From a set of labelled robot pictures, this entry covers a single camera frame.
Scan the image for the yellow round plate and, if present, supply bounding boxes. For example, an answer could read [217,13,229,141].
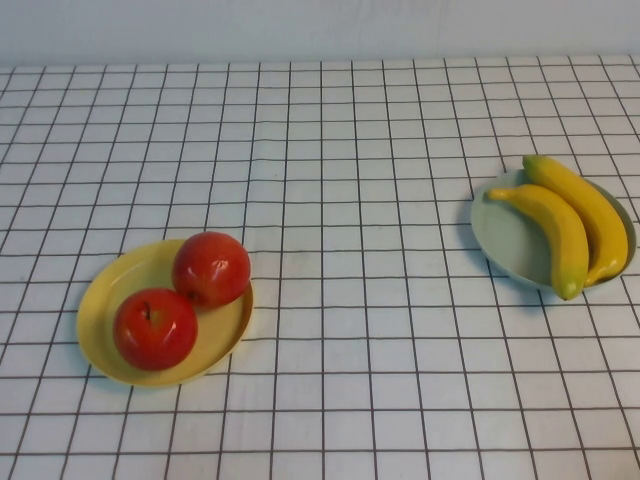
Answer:
[76,238,255,389]

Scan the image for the yellow banana bright green tip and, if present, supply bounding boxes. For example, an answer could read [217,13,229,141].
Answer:
[488,183,590,301]

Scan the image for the red apple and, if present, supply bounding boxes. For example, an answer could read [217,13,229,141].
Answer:
[172,231,251,309]
[113,287,200,371]

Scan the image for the yellow banana faint green tip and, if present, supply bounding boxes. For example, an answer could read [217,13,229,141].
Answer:
[522,154,629,287]

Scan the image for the teal round plate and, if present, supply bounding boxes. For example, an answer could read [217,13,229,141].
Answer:
[470,168,639,294]

